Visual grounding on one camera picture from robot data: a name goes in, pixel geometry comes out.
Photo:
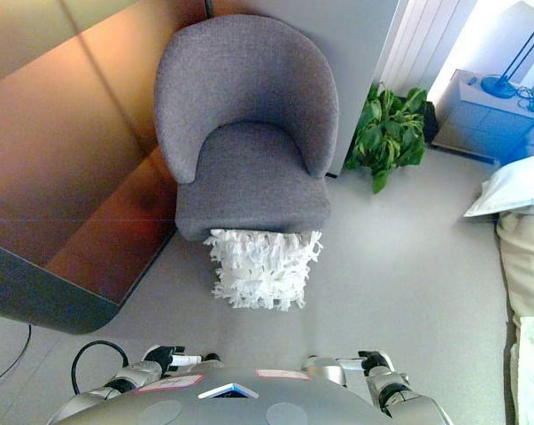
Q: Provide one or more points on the blue desk lamp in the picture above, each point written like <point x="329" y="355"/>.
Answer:
<point x="499" y="84"/>

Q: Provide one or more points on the white radiator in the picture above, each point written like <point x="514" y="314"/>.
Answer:
<point x="415" y="42"/>

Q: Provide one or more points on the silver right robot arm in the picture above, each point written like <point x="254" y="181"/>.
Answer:
<point x="399" y="394"/>

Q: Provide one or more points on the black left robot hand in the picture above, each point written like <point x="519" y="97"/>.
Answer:
<point x="162" y="356"/>

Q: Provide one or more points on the white fringed pillow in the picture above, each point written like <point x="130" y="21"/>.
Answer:
<point x="260" y="270"/>

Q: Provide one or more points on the brown wooden table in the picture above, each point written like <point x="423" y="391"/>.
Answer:
<point x="63" y="155"/>

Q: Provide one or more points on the silver robot torso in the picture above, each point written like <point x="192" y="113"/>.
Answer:
<point x="231" y="403"/>

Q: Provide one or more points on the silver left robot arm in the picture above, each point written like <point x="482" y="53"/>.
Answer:
<point x="125" y="380"/>

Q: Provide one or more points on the grey fabric armchair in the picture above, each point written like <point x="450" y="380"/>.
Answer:
<point x="249" y="110"/>

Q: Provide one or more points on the white nightstand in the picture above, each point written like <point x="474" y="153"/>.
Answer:
<point x="483" y="117"/>

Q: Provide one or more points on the white bed pillow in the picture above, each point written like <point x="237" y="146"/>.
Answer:
<point x="514" y="186"/>

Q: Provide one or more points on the black plant pot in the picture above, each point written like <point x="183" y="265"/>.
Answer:
<point x="430" y="121"/>

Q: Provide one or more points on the green potted plant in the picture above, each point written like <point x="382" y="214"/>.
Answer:
<point x="388" y="133"/>

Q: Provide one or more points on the beige bed cover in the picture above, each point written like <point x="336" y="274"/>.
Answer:
<point x="530" y="283"/>

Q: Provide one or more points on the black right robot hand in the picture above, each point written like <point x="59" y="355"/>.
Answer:
<point x="375" y="360"/>

